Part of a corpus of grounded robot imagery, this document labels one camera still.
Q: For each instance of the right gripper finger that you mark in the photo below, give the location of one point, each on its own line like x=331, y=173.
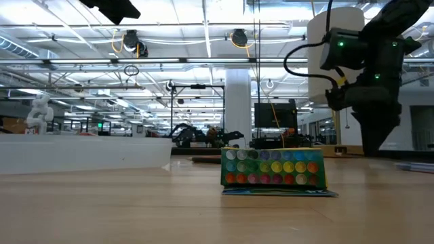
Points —
x=374, y=132

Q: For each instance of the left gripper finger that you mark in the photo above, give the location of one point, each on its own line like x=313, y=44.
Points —
x=113, y=10

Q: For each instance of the blue grey pen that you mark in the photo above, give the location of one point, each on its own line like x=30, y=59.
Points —
x=417, y=165

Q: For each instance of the green yellow crayon box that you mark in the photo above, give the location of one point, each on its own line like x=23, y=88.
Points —
x=271, y=167

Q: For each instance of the clear plastic pencil case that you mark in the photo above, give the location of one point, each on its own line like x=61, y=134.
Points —
x=84, y=154

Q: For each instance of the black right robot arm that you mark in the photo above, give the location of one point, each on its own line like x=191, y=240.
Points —
x=390, y=20

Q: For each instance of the black background robot arm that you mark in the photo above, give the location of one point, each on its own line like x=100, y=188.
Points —
x=223, y=137
x=184, y=133

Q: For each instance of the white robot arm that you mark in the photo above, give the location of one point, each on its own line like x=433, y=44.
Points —
x=40, y=115

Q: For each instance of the white shade wooden table lamp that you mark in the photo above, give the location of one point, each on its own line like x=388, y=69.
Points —
x=318, y=67

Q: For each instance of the black monitor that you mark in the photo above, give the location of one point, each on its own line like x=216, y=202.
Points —
x=274, y=115

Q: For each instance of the black metal rig stand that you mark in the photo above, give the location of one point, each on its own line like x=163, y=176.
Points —
x=172, y=115

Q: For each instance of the white building column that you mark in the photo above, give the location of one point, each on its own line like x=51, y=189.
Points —
x=237, y=108

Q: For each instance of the brown cardboard box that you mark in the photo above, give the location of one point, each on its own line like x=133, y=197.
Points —
x=13, y=125

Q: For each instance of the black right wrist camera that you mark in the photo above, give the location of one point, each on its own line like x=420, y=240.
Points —
x=339, y=98

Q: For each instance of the grey ceiling duct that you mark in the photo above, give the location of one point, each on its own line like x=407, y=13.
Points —
x=20, y=51

